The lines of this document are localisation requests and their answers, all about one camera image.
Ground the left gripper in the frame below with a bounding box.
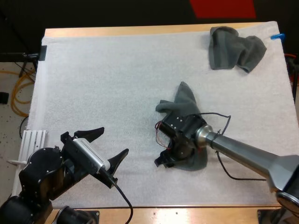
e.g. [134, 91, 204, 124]
[60, 126, 130, 189]

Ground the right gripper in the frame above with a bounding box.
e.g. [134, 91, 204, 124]
[154, 112, 208, 168]

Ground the grey-green towel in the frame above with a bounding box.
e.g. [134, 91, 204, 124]
[208, 26, 268, 74]
[155, 81, 208, 171]

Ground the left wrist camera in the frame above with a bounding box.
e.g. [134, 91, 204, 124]
[71, 137, 112, 175]

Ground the black camera cable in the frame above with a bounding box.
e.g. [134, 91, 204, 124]
[100, 169, 134, 224]

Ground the ribbed aluminium rail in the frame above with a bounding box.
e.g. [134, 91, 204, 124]
[18, 130, 49, 162]

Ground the thin black cable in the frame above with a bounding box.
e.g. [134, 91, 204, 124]
[200, 112, 267, 182]

